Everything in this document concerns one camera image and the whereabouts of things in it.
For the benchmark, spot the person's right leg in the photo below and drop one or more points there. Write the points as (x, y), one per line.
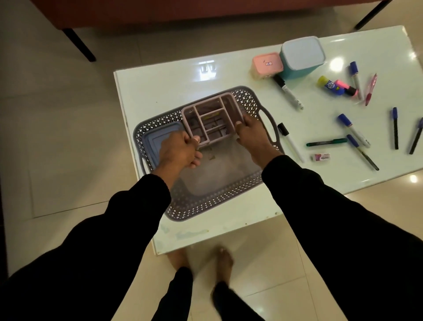
(228, 291)

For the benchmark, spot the pink pen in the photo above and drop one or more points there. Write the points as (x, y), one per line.
(370, 89)

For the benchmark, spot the white table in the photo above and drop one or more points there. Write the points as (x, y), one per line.
(158, 86)

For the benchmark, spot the person's right forearm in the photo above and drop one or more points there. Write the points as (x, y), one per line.
(347, 238)

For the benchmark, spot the grey perforated plastic basket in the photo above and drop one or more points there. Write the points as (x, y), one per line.
(218, 185)

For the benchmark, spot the person's left leg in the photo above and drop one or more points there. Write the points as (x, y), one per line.
(176, 291)

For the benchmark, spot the red fabric sofa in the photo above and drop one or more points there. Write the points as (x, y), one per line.
(165, 10)

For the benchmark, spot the blue-capped thin grey pen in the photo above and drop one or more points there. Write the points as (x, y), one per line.
(362, 151)

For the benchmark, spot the person's leg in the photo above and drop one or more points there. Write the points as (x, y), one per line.
(228, 291)
(176, 291)

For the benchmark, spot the person's right hand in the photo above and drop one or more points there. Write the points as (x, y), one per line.
(257, 142)

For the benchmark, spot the small pink lidded box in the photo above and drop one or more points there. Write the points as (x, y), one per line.
(266, 64)

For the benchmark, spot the pink divided organizer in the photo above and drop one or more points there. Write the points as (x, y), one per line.
(211, 115)

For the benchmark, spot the teal box with white lid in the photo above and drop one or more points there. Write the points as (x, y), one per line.
(302, 54)

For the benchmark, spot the blue-capped white marker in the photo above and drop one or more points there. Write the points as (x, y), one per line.
(355, 79)
(352, 128)

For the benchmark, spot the yellow-capped blue glue stick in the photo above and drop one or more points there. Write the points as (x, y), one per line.
(330, 85)

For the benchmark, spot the person's left hand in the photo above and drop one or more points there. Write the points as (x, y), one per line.
(178, 152)

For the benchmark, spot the person's left forearm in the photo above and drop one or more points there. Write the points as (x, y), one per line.
(82, 254)

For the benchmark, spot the pink highlighter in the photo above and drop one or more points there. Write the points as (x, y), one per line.
(347, 88)

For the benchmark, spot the white eraser pink sleeve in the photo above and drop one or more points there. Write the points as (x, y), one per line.
(321, 157)

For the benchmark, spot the green pen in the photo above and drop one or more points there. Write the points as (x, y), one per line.
(326, 142)

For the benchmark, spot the blue-grey square box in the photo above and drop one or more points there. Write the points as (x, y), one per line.
(155, 142)

